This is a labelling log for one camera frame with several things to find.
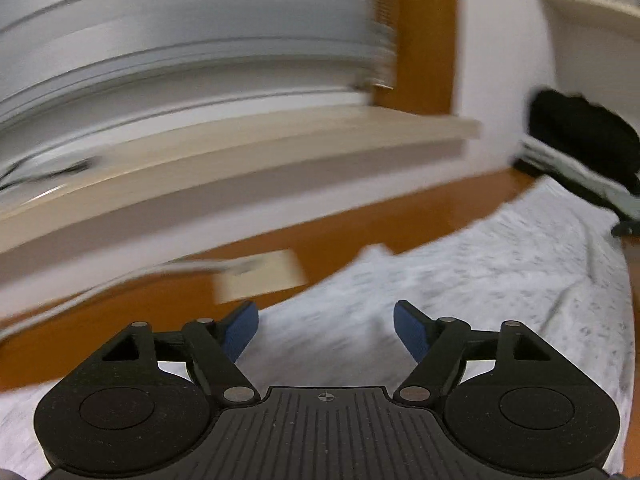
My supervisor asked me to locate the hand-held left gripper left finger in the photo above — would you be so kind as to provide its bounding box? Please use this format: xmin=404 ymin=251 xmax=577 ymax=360
xmin=102 ymin=301 xmax=260 ymax=405

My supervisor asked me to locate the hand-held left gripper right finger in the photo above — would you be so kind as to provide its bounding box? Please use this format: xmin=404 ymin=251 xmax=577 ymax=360
xmin=394 ymin=300 xmax=554 ymax=404

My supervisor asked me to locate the white speckled cloth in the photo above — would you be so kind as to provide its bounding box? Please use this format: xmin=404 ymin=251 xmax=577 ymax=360
xmin=0 ymin=176 xmax=635 ymax=480

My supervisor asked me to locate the black cloth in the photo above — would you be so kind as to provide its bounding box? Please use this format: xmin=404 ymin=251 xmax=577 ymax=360
xmin=526 ymin=88 xmax=640 ymax=187

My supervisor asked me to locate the beige card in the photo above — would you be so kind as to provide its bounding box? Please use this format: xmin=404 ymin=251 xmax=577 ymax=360
xmin=214 ymin=249 xmax=307 ymax=307

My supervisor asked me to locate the beige window sill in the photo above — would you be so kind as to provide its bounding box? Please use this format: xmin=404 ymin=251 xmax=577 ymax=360
xmin=0 ymin=104 xmax=484 ymax=262

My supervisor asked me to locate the folded grey white garment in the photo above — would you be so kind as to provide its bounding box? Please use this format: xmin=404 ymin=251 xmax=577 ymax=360
xmin=514 ymin=139 xmax=637 ymax=212

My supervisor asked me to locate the grey window blind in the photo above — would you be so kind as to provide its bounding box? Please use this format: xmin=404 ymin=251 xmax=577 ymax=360
xmin=0 ymin=0 xmax=397 ymax=171

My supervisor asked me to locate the white shelf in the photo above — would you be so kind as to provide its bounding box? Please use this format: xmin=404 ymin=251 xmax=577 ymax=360
xmin=536 ymin=0 xmax=640 ymax=43

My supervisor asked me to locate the wooden window frame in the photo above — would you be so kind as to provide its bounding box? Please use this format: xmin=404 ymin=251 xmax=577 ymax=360
xmin=369 ymin=0 xmax=460 ymax=117

